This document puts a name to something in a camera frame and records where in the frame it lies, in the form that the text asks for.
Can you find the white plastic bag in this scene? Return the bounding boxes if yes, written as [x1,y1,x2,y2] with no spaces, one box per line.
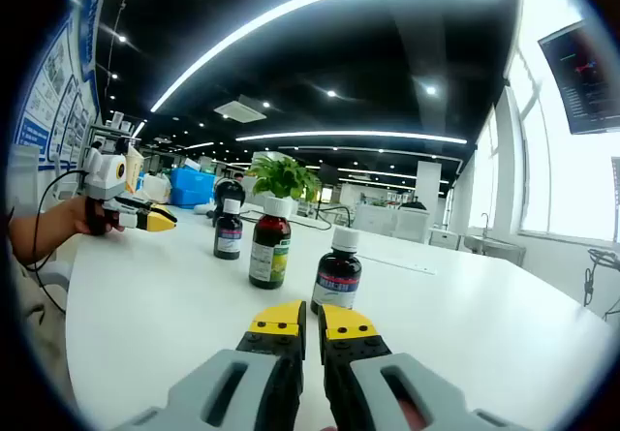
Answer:
[139,172,171,204]

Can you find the ceiling air vent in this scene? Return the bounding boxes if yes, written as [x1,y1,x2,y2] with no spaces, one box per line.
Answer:
[213,94,267,123]

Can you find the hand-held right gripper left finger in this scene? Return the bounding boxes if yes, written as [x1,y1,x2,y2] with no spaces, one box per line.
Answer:
[109,298,307,431]

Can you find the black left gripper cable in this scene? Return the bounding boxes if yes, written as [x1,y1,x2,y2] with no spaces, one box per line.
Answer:
[24,169,89,315]

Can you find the large green-label medicine bottle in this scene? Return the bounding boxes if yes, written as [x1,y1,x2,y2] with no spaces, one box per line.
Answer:
[248,196,293,291]

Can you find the yellow white bag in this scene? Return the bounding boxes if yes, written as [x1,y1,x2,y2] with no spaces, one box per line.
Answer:
[125,145,145,195]

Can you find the person's left hand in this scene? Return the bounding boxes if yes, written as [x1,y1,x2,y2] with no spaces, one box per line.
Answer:
[70,196,126,237]

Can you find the green potted plant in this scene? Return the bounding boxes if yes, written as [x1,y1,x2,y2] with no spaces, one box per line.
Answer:
[245,154,322,219]

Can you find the small dark medicine bottle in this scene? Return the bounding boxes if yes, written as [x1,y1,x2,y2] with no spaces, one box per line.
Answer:
[213,198,244,262]

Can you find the black gooseneck cable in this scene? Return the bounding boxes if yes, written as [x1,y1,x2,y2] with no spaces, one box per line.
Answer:
[290,204,351,232]

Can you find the metal sink with faucet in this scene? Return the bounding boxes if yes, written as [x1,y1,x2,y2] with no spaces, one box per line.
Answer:
[463,211,527,266]

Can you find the black barcode scanner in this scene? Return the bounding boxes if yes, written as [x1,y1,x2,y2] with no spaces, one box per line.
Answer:
[208,176,245,229]

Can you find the white square pillar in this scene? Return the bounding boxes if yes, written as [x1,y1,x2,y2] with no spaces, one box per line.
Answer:
[415,159,443,231]

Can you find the blue plastic crate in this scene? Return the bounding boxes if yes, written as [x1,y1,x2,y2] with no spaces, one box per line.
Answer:
[169,167,218,208]

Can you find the narrow bright window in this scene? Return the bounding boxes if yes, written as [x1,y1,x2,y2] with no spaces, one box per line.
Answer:
[467,106,500,229]

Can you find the metal storage shelf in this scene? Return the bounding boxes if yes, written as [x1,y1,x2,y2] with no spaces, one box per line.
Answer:
[86,110,133,161]

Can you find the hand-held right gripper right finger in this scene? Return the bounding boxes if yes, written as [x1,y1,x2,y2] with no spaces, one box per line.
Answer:
[317,303,527,431]

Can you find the blue white wall poster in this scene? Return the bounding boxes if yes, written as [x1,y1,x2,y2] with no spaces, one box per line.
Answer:
[14,0,101,170]

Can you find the black wall monitor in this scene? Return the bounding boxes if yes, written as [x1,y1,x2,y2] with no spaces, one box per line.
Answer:
[537,17,620,136]

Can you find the large bright window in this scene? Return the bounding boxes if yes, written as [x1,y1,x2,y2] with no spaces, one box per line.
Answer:
[512,0,620,243]

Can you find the black cable bundle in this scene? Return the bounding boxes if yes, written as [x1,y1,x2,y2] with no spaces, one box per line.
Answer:
[583,246,620,321]

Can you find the person's beige clothing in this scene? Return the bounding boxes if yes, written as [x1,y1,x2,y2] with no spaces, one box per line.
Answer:
[9,251,74,403]

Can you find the medium blue-label medicine bottle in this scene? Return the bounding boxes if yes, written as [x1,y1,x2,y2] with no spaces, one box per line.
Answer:
[310,227,364,317]

